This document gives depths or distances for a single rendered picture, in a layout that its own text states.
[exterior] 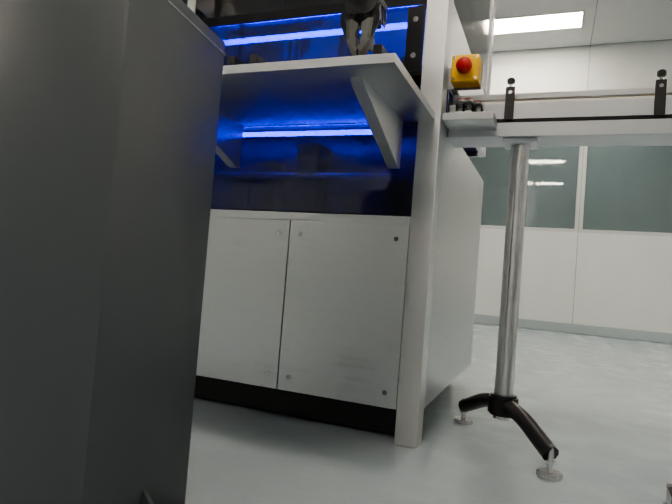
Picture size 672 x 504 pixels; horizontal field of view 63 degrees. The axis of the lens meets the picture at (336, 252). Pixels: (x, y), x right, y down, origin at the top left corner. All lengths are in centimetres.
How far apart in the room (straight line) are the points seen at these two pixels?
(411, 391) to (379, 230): 43
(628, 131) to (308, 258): 89
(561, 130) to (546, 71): 486
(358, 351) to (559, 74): 522
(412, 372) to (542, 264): 463
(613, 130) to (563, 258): 449
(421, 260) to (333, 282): 26
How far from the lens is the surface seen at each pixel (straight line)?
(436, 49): 157
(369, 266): 149
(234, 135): 168
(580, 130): 158
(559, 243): 603
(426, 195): 147
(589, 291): 603
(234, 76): 131
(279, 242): 160
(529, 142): 159
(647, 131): 159
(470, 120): 150
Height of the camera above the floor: 44
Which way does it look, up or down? 2 degrees up
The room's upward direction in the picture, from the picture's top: 5 degrees clockwise
